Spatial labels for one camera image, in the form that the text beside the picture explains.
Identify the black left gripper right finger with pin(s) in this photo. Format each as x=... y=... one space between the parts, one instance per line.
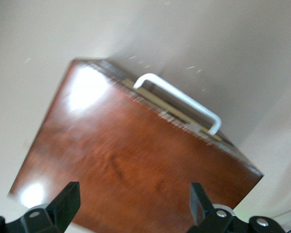
x=203 y=208

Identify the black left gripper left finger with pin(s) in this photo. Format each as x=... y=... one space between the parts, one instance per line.
x=63 y=206

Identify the dark brown wooden cabinet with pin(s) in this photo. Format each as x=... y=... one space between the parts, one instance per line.
x=123 y=157

